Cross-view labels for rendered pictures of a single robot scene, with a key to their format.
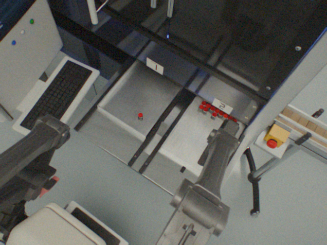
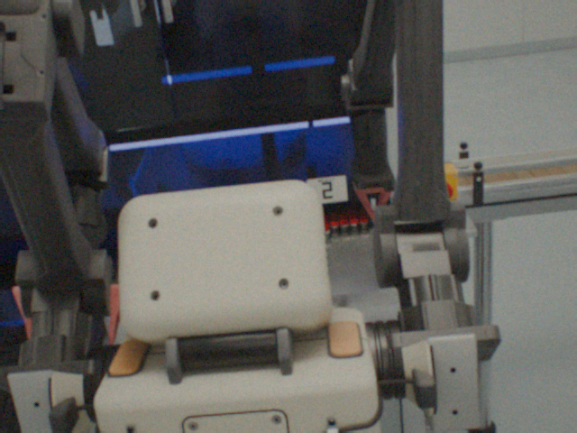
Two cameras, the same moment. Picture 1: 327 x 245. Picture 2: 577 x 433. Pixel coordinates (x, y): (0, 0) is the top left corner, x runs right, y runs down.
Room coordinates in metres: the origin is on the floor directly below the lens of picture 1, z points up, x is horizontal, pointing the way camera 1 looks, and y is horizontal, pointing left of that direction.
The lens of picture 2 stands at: (-0.65, 0.42, 1.67)
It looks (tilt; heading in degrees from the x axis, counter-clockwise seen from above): 26 degrees down; 338
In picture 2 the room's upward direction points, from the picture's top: 7 degrees counter-clockwise
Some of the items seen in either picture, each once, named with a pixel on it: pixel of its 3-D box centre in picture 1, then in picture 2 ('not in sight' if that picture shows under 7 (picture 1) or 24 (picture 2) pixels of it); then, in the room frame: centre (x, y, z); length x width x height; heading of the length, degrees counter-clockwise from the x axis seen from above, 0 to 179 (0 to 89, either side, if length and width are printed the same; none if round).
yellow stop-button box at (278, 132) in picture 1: (277, 134); (438, 182); (0.57, -0.47, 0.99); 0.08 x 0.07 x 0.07; 156
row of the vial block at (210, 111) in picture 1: (218, 113); (330, 232); (0.67, -0.23, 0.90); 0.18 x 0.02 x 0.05; 66
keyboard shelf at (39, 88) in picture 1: (51, 95); not in sight; (0.67, 0.56, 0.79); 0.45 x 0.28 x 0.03; 163
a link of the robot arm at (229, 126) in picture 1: (225, 134); (363, 101); (0.41, -0.20, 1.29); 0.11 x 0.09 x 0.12; 156
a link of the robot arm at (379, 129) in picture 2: not in sight; (368, 125); (0.38, -0.18, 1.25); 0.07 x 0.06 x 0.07; 156
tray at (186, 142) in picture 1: (206, 133); (334, 259); (0.56, -0.19, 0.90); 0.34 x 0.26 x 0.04; 156
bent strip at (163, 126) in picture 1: (155, 138); not in sight; (0.50, 0.02, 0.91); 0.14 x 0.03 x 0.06; 157
